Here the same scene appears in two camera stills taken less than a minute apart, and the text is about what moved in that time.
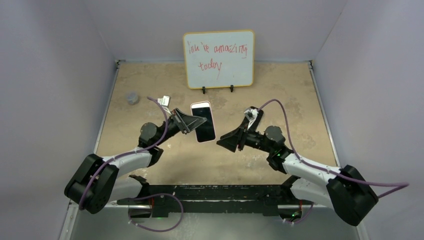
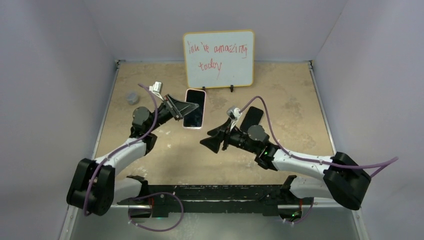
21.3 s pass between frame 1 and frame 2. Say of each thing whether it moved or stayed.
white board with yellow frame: stayed
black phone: stayed
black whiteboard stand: stayed
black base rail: stayed
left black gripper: moved
